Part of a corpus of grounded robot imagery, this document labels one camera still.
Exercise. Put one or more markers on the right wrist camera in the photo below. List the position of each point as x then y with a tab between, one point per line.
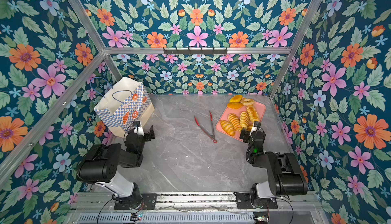
255	129

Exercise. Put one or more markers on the pink plastic tray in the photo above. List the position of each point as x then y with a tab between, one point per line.
261	109

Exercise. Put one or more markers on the striped long bread middle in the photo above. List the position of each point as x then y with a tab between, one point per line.
244	120

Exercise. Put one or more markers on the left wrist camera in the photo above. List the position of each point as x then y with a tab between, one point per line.
137	128

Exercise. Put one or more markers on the glazed ring donut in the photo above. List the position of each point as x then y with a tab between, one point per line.
247	101

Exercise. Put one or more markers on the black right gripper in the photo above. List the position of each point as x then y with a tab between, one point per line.
255	133

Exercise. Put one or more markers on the striped long bread left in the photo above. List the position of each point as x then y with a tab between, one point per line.
234	120

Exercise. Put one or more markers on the orange yellow bun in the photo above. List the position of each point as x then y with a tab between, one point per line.
235	105

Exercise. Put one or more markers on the blue checkered paper bag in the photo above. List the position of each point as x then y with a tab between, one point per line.
126	102

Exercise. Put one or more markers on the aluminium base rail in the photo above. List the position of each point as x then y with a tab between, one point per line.
196	208

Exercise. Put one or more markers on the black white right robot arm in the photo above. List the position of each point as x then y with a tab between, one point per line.
284	175

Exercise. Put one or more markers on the braided bread roll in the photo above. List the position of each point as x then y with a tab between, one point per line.
252	113

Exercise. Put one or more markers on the round yellow bun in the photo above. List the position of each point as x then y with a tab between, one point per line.
236	99

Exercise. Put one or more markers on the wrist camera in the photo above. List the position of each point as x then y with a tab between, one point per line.
137	128
255	129

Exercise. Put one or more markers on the striped long bread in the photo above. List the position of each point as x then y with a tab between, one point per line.
234	120
244	120

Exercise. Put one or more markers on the black wall hook rail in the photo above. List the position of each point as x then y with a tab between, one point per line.
195	51

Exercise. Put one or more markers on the golden croissant bread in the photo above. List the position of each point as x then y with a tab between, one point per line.
227	127

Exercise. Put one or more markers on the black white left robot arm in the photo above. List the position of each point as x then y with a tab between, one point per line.
100	167

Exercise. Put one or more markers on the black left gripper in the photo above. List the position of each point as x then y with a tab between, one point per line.
146	133

